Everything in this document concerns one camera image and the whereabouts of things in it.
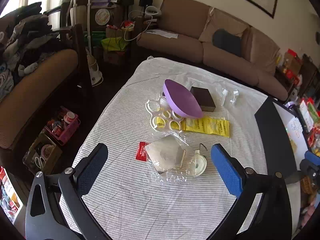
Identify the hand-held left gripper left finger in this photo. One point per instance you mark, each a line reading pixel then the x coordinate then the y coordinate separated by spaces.
pixel 92 170

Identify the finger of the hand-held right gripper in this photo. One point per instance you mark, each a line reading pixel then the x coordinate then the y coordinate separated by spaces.
pixel 311 156

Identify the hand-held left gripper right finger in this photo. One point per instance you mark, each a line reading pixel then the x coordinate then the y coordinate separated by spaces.
pixel 225 170

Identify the yellow packet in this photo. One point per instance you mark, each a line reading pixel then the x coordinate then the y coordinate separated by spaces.
pixel 212 127

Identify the black box with white inside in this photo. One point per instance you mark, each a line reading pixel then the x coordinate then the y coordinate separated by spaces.
pixel 270 125

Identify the red packet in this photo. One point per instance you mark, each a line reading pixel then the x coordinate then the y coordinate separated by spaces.
pixel 141 152

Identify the clear bag with white item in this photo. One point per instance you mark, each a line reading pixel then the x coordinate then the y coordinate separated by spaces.
pixel 165 155

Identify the dark brown sponge block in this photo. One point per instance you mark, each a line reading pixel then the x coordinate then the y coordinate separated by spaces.
pixel 203 98

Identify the purple bowl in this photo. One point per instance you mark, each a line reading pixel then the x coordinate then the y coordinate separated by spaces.
pixel 182 97

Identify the pink plastic basket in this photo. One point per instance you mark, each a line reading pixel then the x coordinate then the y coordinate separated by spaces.
pixel 67 130

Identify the cardboard box with scissors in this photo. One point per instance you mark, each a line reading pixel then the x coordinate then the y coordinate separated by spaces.
pixel 47 152

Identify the clear plastic hook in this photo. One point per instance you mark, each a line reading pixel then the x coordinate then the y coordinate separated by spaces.
pixel 235 96
pixel 224 96

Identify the red gift boxes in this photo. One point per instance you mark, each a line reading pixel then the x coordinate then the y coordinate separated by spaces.
pixel 292 65

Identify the white garment steamer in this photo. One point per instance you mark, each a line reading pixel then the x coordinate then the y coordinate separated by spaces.
pixel 95 72

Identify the brown armchair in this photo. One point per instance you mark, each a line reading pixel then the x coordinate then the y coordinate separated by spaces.
pixel 40 80

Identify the brown sofa cushion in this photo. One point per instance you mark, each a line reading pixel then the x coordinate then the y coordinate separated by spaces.
pixel 225 22
pixel 262 50

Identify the dark wooden chair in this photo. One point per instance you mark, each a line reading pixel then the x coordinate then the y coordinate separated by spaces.
pixel 77 45

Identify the dark blue lumbar cushion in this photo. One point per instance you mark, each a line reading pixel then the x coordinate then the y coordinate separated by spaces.
pixel 227 42

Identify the green bag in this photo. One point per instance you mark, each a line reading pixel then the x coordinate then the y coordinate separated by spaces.
pixel 113 43

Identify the brown sofa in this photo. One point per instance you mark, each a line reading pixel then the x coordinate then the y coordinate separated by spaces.
pixel 175 47

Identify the pile of clothes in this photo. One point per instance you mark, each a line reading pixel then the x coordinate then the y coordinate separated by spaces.
pixel 27 37

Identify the white papers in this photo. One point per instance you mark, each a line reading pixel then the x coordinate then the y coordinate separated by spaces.
pixel 162 33

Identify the round printed tin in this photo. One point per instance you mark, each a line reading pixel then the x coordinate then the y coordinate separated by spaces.
pixel 102 16

